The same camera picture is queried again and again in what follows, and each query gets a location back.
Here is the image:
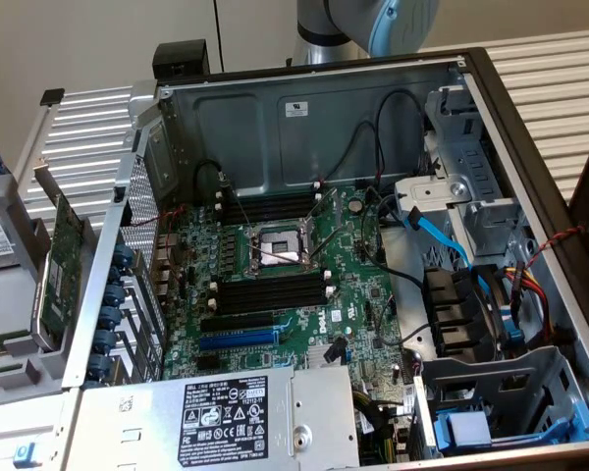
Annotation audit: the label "black RAM slot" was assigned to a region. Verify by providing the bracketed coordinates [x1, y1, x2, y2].
[209, 278, 334, 301]
[214, 181, 322, 200]
[206, 286, 336, 315]
[215, 186, 322, 206]
[216, 198, 323, 223]
[214, 192, 323, 212]
[210, 270, 333, 293]

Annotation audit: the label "RAM stick held upright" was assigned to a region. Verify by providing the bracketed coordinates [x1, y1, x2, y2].
[214, 264, 331, 285]

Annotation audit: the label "metal CPU socket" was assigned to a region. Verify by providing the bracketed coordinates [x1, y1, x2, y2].
[242, 215, 321, 280]

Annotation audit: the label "metal socket cover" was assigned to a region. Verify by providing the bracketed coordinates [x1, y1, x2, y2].
[301, 187, 345, 232]

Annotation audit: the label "thin metal locking lever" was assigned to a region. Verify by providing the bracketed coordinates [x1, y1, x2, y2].
[224, 177, 256, 232]
[308, 229, 344, 260]

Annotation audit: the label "green Dell motherboard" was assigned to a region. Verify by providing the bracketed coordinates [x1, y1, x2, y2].
[161, 183, 413, 393]

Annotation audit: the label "long black expansion slot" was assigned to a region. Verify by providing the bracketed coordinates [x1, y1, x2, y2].
[199, 312, 277, 334]

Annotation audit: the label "silver open PC case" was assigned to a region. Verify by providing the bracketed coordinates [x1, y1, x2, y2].
[61, 46, 589, 471]

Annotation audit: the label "blue expansion slot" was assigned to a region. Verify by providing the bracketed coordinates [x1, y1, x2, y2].
[198, 328, 281, 351]

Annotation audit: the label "silver finned heatsink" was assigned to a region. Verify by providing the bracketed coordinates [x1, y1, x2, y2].
[303, 342, 348, 370]

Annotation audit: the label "silver port block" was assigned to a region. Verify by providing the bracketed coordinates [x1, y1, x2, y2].
[154, 233, 183, 300]

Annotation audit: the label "short black expansion slot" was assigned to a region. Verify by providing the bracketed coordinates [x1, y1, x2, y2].
[194, 353, 223, 373]

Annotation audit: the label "black fan shroud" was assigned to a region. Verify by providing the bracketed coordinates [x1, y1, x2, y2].
[421, 264, 505, 367]

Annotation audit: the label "silver disk bay cage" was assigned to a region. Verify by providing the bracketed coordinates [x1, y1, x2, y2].
[394, 83, 529, 259]

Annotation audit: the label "black power supply label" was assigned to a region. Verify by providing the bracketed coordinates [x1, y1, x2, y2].
[178, 376, 270, 468]

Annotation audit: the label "black box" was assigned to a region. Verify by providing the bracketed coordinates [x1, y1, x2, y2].
[151, 40, 212, 83]

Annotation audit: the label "green graphics card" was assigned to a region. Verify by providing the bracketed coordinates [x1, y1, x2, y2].
[28, 165, 88, 353]

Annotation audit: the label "blue disk tray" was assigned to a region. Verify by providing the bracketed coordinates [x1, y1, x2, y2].
[432, 399, 589, 455]

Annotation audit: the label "silver power supply unit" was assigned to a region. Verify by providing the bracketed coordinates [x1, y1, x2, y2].
[61, 365, 362, 471]

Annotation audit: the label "grey disk bay cage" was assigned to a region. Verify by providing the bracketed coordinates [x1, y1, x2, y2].
[411, 344, 589, 460]

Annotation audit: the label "grey parts rack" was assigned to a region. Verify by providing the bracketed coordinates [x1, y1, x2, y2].
[0, 174, 102, 411]

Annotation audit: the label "blue case button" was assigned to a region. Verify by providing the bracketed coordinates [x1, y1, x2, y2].
[12, 441, 37, 471]

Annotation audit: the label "black cable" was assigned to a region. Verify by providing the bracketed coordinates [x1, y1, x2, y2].
[372, 87, 428, 190]
[360, 184, 428, 293]
[323, 121, 380, 186]
[375, 293, 433, 347]
[192, 160, 227, 197]

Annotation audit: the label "black wire plug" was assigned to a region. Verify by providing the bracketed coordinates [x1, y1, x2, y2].
[322, 337, 350, 365]

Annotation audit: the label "red black twisted wire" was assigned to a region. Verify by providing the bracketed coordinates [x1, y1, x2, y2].
[127, 204, 187, 230]
[522, 224, 588, 271]

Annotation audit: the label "blue SATA wire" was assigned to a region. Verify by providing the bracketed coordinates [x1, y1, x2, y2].
[405, 205, 525, 347]

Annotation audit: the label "yellow black wire bundle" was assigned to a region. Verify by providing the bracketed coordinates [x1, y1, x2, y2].
[351, 389, 411, 465]

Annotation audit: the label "red yellow power wires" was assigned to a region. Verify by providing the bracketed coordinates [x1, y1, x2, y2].
[501, 262, 556, 347]

